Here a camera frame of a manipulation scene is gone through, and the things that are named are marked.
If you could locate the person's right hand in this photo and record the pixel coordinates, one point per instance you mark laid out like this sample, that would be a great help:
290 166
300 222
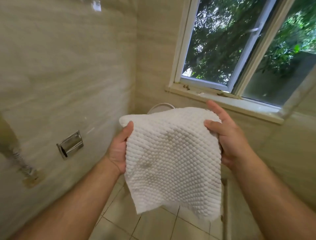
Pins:
232 142

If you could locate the person's left hand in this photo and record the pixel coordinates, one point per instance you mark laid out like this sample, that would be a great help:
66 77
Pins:
116 154

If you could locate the person's left thumb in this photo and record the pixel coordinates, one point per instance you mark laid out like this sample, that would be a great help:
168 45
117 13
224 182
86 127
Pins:
128 131

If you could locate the person's right thumb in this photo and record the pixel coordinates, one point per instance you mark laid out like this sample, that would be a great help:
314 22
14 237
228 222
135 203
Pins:
212 127

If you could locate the white textured cloth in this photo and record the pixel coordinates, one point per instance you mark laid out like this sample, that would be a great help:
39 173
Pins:
172 160

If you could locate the person's left forearm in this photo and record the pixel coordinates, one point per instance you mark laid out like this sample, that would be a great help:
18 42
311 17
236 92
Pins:
74 205

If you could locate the person's right forearm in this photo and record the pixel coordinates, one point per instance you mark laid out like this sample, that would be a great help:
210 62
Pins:
274 200

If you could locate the white window sill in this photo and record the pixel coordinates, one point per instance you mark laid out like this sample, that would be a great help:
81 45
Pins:
237 102

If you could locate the chrome recessed paper holder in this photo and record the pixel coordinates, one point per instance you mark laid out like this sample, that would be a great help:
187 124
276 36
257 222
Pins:
70 145

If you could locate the white open window sash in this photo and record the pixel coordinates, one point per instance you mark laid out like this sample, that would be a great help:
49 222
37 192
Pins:
243 52

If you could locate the green trees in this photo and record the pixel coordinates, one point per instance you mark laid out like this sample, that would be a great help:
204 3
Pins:
222 44

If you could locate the white window frame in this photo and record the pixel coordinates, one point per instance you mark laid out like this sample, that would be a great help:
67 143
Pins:
267 42

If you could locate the chrome wall fixture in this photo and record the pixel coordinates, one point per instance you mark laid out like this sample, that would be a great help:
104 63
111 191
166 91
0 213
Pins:
96 4

